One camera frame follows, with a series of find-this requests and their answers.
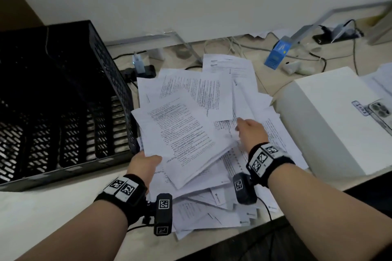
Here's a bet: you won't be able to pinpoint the person's right hand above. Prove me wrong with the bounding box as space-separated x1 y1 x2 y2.
235 117 270 154

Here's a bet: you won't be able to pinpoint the person's left hand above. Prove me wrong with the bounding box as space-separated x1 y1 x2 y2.
126 151 163 192

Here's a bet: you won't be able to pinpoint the printed paper bundle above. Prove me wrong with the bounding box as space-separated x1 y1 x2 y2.
131 89 238 190

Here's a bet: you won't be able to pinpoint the pile of printed papers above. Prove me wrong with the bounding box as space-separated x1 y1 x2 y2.
131 53 309 241

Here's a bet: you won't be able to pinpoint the small white paper sheet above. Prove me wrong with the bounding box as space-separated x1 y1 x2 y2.
251 28 298 40

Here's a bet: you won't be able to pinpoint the black mesh file organizer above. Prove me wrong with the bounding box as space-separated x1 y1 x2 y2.
0 20 140 192

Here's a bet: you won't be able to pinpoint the white paper sheets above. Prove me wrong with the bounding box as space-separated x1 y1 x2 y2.
361 62 392 99

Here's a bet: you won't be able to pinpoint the person's left forearm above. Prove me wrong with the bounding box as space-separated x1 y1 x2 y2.
15 199 129 261

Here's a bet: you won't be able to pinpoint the person's right forearm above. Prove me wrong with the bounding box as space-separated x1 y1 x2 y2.
268 163 392 261

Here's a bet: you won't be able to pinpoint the black marker wristband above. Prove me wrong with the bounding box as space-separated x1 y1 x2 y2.
93 173 148 226
246 142 296 188

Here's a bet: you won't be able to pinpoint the white box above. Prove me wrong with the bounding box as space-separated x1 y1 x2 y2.
273 66 392 180

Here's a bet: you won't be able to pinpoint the white handheld device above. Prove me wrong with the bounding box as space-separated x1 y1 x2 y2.
281 60 318 76

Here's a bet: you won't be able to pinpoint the small blue box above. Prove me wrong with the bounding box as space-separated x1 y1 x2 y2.
264 36 292 71

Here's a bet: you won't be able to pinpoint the black power strip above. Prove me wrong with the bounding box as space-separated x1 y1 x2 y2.
120 65 157 82
312 27 361 45

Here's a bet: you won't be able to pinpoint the white charger plug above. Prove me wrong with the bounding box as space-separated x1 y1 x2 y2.
132 52 146 74

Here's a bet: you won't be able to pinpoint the silver smartphone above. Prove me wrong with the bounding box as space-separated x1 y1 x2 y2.
367 98 392 136

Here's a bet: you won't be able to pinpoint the grey plug adapter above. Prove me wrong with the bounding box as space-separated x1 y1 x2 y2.
330 22 353 43

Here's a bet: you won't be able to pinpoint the grey panel with yellow note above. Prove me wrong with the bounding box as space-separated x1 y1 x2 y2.
367 10 392 46

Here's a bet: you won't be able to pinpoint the brown cardboard sheet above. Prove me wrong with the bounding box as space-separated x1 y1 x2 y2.
0 0 43 32

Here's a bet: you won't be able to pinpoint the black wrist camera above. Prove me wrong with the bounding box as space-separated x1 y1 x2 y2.
232 173 258 205
153 193 173 236

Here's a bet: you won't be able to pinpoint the black camera cable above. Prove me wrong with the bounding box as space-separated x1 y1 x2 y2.
127 222 155 232
256 196 273 221

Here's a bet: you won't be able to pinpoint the white coiled cables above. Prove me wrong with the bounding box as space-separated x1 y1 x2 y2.
203 37 245 56

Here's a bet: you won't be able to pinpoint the short black cable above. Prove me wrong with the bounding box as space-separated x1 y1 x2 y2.
309 53 327 73

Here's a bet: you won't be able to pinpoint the black power strip cable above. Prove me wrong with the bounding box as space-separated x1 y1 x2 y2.
111 51 147 61

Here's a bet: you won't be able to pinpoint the grey metal bracket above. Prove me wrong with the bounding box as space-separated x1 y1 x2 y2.
289 2 392 49
104 30 203 66

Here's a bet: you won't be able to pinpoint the long black cable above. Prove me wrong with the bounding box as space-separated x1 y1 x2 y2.
350 19 365 76

